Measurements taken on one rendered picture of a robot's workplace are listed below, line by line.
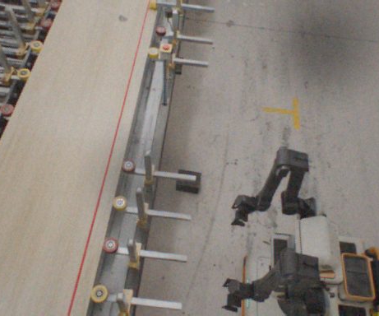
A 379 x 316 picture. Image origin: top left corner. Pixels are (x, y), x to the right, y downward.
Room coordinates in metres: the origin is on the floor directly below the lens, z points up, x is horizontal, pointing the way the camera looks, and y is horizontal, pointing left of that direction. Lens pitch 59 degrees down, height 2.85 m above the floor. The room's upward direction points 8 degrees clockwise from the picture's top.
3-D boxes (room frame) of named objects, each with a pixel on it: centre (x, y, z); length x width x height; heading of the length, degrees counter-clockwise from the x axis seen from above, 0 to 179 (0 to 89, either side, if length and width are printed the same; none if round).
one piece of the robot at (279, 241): (0.64, -0.55, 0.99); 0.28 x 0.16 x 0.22; 1
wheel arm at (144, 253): (0.63, 0.17, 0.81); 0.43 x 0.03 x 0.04; 91
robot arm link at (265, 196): (0.85, -0.37, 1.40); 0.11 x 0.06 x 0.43; 1
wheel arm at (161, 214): (0.88, 0.17, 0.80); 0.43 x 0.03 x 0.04; 91
